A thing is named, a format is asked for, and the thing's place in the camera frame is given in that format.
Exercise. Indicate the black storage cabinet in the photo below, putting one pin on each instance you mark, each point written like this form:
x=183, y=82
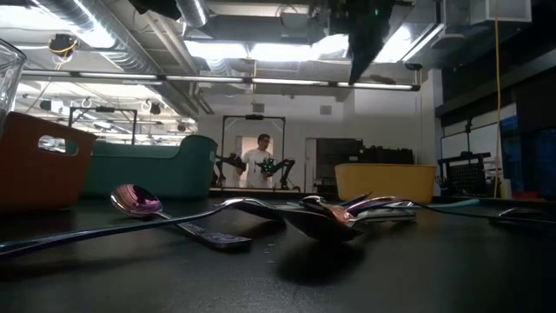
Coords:
x=347, y=156

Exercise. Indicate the clear plastic tray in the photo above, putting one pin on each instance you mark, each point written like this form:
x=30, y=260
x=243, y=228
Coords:
x=8, y=78

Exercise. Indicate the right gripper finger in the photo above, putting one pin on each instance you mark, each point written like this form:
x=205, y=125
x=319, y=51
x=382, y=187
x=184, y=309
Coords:
x=360, y=48

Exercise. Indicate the person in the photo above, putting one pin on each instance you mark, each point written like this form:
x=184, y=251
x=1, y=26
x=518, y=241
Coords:
x=256, y=167

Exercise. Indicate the orange plastic bin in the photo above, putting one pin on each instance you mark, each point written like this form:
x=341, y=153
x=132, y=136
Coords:
x=35, y=182

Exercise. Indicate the black background robot arm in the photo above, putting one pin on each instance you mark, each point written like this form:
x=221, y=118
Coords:
x=232, y=161
x=280, y=166

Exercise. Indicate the yellow plastic bin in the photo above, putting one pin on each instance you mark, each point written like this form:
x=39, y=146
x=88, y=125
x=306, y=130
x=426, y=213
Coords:
x=386, y=182

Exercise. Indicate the long LED light bar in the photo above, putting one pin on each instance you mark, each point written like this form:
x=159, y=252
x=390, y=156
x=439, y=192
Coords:
x=217, y=79

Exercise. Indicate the black perforated panel stand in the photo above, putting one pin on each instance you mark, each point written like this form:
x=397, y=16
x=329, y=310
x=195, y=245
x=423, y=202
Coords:
x=465, y=174

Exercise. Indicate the teal plastic bin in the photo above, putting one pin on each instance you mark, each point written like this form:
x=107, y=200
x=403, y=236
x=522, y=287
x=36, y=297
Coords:
x=152, y=174

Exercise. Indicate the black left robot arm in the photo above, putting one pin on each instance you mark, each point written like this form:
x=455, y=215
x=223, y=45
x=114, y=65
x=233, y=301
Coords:
x=156, y=8

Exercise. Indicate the black gantry frame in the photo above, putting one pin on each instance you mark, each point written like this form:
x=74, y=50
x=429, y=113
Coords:
x=104, y=109
x=254, y=117

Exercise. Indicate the silver ceiling duct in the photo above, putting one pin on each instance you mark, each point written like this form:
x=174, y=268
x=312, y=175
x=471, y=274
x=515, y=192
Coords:
x=130, y=56

